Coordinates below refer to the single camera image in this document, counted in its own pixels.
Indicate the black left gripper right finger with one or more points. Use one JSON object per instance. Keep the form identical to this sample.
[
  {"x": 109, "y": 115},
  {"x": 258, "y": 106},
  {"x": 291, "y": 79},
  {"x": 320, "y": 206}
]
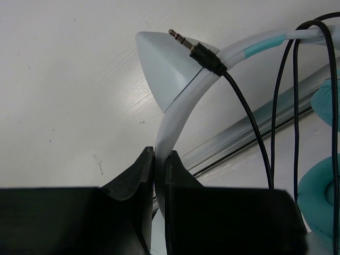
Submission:
[{"x": 212, "y": 220}]

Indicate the teal cat-ear headphones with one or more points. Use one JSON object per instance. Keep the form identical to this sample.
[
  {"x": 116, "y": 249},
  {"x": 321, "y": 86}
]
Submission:
[{"x": 177, "y": 82}]

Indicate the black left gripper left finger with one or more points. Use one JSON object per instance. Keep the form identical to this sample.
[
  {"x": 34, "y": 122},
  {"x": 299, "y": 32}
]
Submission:
[{"x": 113, "y": 219}]

